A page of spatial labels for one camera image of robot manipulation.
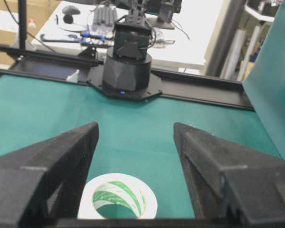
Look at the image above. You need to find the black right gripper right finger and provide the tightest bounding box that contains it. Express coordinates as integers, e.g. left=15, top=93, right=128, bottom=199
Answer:
left=173, top=123, right=285, bottom=226

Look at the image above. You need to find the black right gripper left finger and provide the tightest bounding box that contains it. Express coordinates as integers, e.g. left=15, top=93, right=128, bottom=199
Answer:
left=0, top=122, right=99, bottom=228

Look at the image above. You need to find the white duct tape roll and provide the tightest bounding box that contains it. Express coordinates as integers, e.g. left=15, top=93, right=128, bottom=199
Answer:
left=77, top=173, right=158, bottom=219

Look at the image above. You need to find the green side panel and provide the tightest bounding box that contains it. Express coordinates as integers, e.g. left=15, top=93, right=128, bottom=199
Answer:
left=243, top=1, right=285, bottom=159

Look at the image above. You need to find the cardboard box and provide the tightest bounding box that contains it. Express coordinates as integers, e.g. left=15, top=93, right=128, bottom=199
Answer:
left=0, top=0, right=62, bottom=65

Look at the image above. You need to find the white background table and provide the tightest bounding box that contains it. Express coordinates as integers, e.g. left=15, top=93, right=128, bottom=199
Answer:
left=36, top=0, right=224, bottom=68

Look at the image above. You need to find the black computer mouse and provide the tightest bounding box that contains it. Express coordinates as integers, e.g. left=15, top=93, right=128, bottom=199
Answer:
left=62, top=5, right=81, bottom=15

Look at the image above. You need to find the grey ribbed foam block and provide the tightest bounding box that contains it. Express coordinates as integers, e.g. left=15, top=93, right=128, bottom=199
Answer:
left=93, top=6, right=117, bottom=27

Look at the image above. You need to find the black vertical pole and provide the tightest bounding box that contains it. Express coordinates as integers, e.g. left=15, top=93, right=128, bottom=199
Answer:
left=18, top=0, right=27, bottom=50

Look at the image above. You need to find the black monitor stand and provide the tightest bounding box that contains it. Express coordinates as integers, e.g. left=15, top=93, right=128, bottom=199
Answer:
left=152, top=0, right=182, bottom=30

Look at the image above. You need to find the black aluminium rail frame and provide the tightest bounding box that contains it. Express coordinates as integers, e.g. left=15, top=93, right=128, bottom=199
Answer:
left=0, top=44, right=254, bottom=111

